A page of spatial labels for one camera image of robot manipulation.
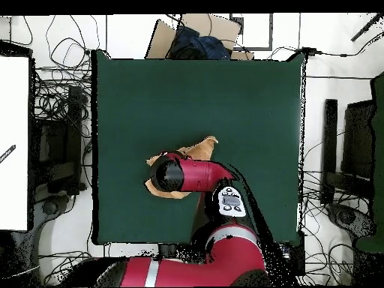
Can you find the black box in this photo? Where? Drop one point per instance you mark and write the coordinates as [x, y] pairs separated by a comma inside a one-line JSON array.
[[300, 261]]

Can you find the black marker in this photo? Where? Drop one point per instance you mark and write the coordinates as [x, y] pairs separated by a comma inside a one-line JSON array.
[[8, 153]]

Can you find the dark blue jeans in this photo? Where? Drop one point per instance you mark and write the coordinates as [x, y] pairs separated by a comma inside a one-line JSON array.
[[207, 45]]

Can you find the black square frame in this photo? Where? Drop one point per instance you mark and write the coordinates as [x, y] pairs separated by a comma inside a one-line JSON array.
[[255, 48]]

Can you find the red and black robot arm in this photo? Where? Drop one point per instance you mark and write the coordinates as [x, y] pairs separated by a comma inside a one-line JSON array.
[[195, 177]]

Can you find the orange terry towel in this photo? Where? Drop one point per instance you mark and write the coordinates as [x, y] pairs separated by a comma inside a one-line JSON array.
[[201, 151]]

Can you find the white panel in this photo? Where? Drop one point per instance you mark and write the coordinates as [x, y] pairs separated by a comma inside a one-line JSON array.
[[13, 120]]

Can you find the dark green table cloth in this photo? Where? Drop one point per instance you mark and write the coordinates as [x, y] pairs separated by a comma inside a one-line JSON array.
[[135, 90]]

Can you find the black stand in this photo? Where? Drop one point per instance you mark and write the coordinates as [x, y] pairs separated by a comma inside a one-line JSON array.
[[330, 135], [73, 120]]

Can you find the black tripod leg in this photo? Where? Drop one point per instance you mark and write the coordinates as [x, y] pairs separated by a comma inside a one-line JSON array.
[[366, 28]]

